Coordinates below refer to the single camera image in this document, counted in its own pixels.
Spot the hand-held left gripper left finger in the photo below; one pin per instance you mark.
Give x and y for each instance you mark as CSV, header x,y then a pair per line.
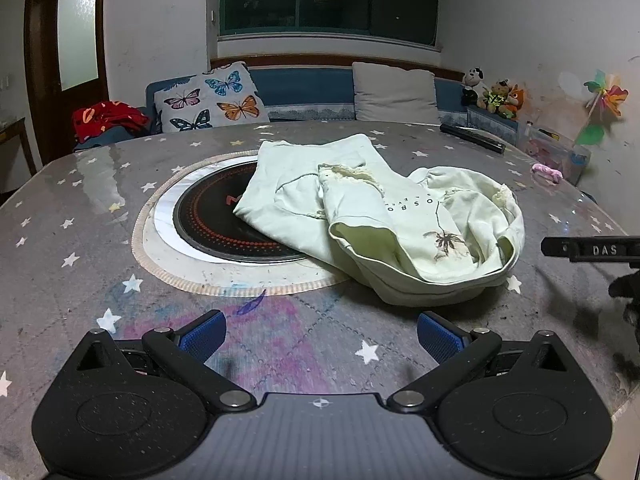
x,y
202,332

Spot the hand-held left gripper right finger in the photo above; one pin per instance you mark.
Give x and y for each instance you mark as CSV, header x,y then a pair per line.
x,y
437,335

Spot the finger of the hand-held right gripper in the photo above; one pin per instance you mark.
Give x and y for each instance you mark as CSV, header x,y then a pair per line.
x,y
590,250

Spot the pale green shirt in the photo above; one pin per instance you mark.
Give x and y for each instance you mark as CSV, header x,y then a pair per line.
x,y
380,220

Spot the person's right hand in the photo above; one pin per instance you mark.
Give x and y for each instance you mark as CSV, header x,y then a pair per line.
x,y
629,290

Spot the small pink toy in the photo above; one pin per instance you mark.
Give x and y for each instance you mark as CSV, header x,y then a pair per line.
x,y
547,171

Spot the clear plastic storage box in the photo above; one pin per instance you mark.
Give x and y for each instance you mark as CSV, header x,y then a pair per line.
x,y
550,150

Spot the round black induction cooktop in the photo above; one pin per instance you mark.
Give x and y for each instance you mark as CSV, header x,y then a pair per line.
x,y
210,215

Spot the colourful pinwheel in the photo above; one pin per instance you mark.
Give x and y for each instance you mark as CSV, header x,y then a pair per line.
x,y
607,95

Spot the long black remote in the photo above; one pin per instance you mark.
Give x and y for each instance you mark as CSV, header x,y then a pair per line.
x,y
472,137

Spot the orange plush toy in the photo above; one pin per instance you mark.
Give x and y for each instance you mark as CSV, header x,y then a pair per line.
x,y
517,100

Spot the grey star-print tablecloth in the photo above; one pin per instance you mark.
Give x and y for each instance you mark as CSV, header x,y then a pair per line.
x,y
75,220

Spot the panda plush toy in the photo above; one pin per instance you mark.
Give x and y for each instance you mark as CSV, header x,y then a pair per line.
x,y
474,82

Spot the butterfly print pillow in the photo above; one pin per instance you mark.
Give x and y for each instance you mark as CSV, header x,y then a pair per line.
x,y
210,100

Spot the red patterned cloth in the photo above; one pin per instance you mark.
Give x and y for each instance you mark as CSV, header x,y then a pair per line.
x,y
105,117

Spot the plain grey pillow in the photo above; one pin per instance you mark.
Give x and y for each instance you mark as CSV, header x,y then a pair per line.
x,y
395,92

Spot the blue sofa bench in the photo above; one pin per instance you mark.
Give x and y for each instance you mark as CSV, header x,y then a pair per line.
x,y
300,87

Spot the small wooden side table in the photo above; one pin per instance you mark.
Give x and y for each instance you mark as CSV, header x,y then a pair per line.
x,y
15,127

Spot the brown door with glass pane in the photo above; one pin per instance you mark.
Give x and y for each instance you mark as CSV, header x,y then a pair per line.
x,y
75,30

